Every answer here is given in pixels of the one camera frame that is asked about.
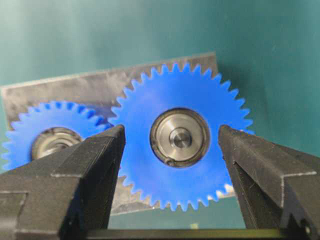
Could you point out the small blue gear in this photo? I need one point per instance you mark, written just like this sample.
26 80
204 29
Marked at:
78 118

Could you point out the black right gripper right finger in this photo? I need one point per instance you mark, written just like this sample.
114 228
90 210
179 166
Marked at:
277 187

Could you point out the steel shaft with bearing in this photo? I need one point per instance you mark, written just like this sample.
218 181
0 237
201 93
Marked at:
179 137

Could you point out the grey metal base plate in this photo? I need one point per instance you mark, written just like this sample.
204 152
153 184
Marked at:
97 91

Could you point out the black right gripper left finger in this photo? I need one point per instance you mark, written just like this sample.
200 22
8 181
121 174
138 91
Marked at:
69 191

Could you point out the large blue gear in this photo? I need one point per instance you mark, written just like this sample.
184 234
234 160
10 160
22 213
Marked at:
161 91

